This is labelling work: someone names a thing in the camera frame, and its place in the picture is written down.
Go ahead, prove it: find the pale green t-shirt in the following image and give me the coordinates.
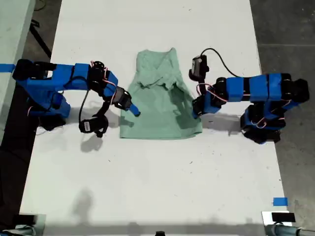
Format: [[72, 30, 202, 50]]
[[119, 47, 203, 140]]

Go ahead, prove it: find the black stand leg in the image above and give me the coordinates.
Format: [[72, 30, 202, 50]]
[[29, 20, 53, 59]]

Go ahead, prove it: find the short blue tape strip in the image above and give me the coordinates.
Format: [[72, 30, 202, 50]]
[[273, 197, 289, 207]]

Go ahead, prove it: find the long blue tape strip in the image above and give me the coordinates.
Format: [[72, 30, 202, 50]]
[[0, 63, 16, 73]]

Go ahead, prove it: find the pale green bench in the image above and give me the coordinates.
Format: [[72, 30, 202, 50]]
[[0, 0, 36, 145]]

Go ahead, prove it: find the small black box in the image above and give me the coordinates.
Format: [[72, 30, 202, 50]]
[[271, 212, 296, 223], [18, 214, 38, 226]]

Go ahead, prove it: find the grey blue tube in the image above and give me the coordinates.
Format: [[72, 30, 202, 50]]
[[0, 226, 34, 236], [264, 223, 315, 236]]

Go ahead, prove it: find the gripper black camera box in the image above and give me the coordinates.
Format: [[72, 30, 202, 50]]
[[78, 115, 110, 139], [189, 55, 210, 82]]

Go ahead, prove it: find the camera black cable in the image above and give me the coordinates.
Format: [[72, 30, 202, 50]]
[[200, 47, 240, 78], [78, 90, 90, 121]]

